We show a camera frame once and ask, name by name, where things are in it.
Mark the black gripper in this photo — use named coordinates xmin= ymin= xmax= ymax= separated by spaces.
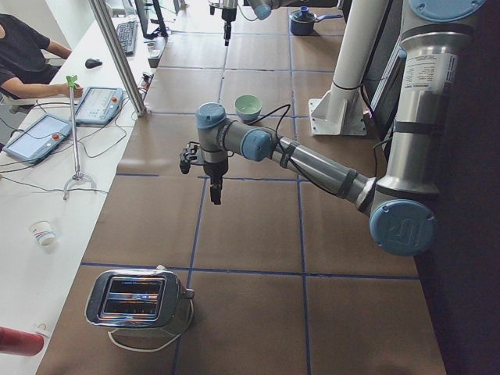
xmin=222 ymin=8 xmax=237 ymax=47
xmin=203 ymin=159 xmax=228 ymax=205

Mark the green bowl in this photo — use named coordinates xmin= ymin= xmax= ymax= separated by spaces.
xmin=234 ymin=95 xmax=262 ymax=114

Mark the blue bowl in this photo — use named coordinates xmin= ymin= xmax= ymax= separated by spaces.
xmin=237 ymin=112 xmax=259 ymax=122

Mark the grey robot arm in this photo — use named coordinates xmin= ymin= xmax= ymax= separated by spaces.
xmin=209 ymin=0 xmax=294 ymax=47
xmin=180 ymin=1 xmax=486 ymax=256

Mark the blue saucepan with lid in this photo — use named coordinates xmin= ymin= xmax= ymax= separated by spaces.
xmin=289 ymin=6 xmax=343 ymax=36

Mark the black computer monitor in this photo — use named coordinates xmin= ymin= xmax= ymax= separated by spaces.
xmin=134 ymin=0 xmax=168 ymax=40

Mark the black keyboard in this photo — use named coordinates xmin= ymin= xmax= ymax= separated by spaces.
xmin=116 ymin=20 xmax=138 ymax=56

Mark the silver white toaster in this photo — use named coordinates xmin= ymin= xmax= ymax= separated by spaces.
xmin=85 ymin=268 xmax=195 ymax=338

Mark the black computer mouse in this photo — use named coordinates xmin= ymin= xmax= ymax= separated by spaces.
xmin=84 ymin=59 xmax=102 ymax=69

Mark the white mounting pole with base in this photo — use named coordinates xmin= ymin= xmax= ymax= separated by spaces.
xmin=309 ymin=0 xmax=389 ymax=136

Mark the far teach pendant tablet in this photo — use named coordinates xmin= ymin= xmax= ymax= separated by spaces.
xmin=75 ymin=87 xmax=123 ymax=127

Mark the teach pendant tablet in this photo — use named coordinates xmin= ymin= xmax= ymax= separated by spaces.
xmin=75 ymin=87 xmax=123 ymax=127
xmin=3 ymin=113 xmax=72 ymax=163

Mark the paper cup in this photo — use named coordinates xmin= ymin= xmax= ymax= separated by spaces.
xmin=29 ymin=220 xmax=56 ymax=246

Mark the near teach pendant tablet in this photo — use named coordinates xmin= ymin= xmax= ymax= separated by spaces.
xmin=3 ymin=113 xmax=72 ymax=163

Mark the seated person in black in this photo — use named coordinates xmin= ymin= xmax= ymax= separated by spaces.
xmin=1 ymin=14 xmax=71 ymax=99

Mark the red cylinder bottle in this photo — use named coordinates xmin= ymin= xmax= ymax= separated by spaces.
xmin=0 ymin=327 xmax=45 ymax=356

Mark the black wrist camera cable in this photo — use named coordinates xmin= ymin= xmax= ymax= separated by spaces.
xmin=178 ymin=103 xmax=298 ymax=175

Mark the aluminium frame post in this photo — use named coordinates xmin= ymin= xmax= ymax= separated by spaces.
xmin=89 ymin=0 xmax=146 ymax=117

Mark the white toaster power cord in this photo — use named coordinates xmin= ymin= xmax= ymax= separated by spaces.
xmin=107 ymin=300 xmax=195 ymax=353

